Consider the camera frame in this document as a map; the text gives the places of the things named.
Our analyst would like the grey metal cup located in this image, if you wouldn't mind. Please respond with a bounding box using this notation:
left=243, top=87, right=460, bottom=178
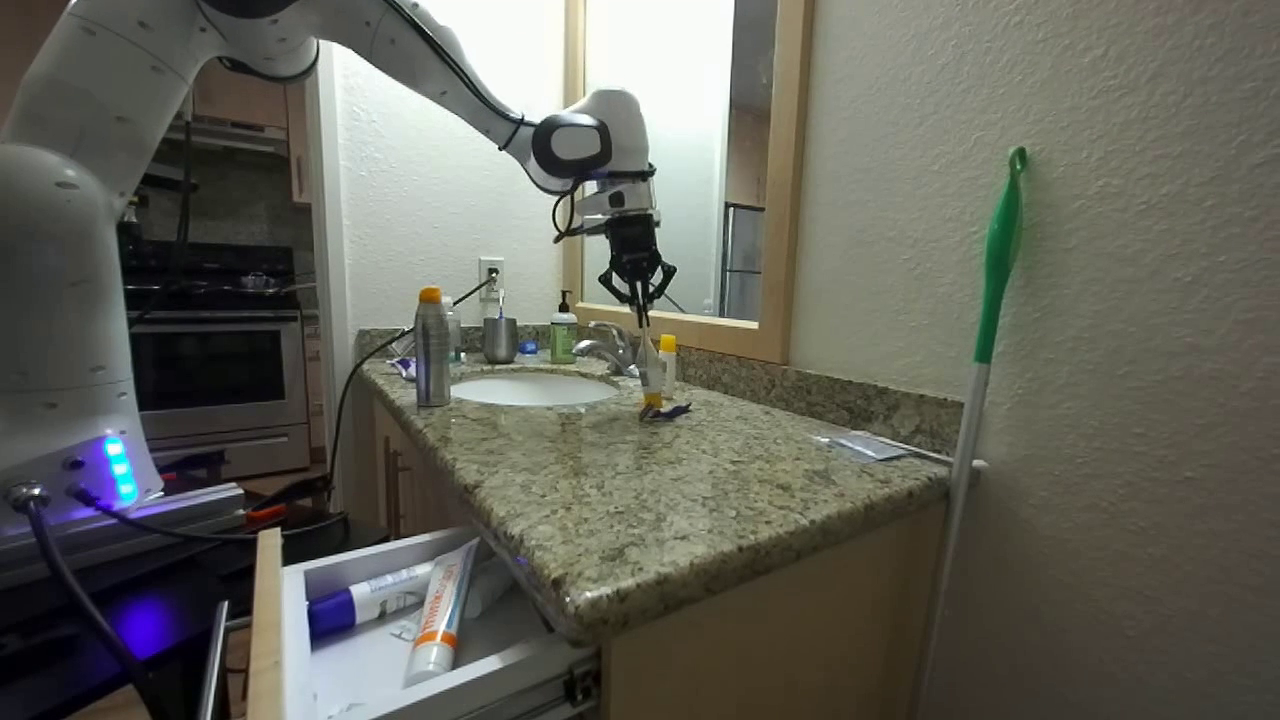
left=478, top=312, right=519, bottom=370

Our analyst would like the green handled mop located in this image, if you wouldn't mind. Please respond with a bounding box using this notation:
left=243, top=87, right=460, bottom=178
left=907, top=141, right=1035, bottom=720

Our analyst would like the orange black clamp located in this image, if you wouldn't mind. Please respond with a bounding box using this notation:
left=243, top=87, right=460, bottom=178
left=234, top=495, right=295, bottom=532

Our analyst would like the grey spray can orange cap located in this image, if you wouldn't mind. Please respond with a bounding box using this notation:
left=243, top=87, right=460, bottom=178
left=411, top=285, right=460, bottom=414

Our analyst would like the small white bottle yellow cap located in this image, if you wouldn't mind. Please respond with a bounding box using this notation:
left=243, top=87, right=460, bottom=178
left=656, top=331, right=682, bottom=408

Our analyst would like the chrome faucet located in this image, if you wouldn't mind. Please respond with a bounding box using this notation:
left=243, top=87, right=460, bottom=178
left=570, top=325, right=648, bottom=382

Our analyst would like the wooden vanity cabinet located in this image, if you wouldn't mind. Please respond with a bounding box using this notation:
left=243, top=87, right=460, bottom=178
left=331, top=383, right=953, bottom=720

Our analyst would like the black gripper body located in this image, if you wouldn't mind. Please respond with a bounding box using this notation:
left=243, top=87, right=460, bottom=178
left=594, top=213, right=670, bottom=289

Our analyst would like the wood framed mirror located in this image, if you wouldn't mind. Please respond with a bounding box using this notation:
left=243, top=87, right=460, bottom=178
left=555, top=0, right=821, bottom=363

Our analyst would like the white tube blue cap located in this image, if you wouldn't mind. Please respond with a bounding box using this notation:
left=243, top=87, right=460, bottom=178
left=305, top=565, right=439, bottom=644

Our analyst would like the white plastic packet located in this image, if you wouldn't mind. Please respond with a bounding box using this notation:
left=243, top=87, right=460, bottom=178
left=811, top=423, right=993, bottom=475

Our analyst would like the dark hair clip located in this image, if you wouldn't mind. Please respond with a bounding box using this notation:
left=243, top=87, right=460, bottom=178
left=635, top=398, right=695, bottom=430

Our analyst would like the steel oven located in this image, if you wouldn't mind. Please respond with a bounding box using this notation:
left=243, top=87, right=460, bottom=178
left=117, top=235, right=325, bottom=486

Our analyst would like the green soap pump bottle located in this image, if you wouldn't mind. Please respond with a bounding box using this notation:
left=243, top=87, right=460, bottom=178
left=547, top=289, right=584, bottom=370

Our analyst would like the long aluminium mounting rail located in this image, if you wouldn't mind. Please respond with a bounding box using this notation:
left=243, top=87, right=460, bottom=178
left=0, top=475, right=251, bottom=573

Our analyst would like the black base cable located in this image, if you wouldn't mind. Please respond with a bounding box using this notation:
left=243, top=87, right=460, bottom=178
left=8, top=486, right=185, bottom=720

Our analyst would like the white sink basin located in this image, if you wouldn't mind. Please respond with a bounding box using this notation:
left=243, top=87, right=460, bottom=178
left=450, top=370, right=624, bottom=414

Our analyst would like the white drawer wooden front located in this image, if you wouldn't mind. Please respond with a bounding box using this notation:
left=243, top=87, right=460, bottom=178
left=234, top=522, right=607, bottom=720

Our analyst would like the white orange thinkbaby tube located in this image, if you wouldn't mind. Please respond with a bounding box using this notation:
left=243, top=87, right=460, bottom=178
left=400, top=537, right=485, bottom=690

